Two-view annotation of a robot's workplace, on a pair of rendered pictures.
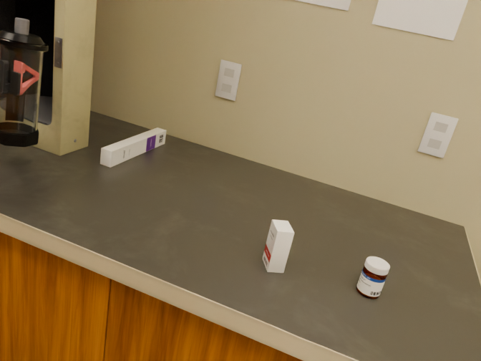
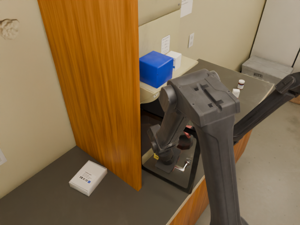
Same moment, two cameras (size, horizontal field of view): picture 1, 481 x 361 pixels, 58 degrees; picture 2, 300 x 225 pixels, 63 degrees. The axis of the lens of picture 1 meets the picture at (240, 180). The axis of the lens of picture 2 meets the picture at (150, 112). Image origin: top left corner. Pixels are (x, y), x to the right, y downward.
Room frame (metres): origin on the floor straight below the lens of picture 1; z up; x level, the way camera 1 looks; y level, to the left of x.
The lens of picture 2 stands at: (0.74, 1.49, 2.03)
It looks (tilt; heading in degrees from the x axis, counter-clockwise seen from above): 40 degrees down; 292
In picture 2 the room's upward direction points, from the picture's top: 1 degrees clockwise
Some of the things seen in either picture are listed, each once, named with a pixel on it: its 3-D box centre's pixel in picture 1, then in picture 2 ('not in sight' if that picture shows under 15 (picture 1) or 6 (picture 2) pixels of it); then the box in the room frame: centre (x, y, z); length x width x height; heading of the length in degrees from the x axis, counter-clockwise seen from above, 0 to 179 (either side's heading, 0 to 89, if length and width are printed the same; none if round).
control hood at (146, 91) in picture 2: not in sight; (166, 81); (1.02, 0.64, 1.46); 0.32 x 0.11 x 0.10; 74
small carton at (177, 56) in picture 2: not in sight; (172, 60); (1.01, 0.60, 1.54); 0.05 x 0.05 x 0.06; 79
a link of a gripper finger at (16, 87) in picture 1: (16, 74); not in sight; (0.89, 0.50, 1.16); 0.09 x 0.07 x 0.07; 165
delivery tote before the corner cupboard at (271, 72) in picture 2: not in sight; (264, 76); (0.38, -2.00, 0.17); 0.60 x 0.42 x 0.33; 162
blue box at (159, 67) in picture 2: not in sight; (155, 68); (1.04, 0.72, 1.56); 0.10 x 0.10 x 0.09; 74
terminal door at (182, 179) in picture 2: not in sight; (165, 153); (0.95, 0.80, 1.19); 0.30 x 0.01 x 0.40; 170
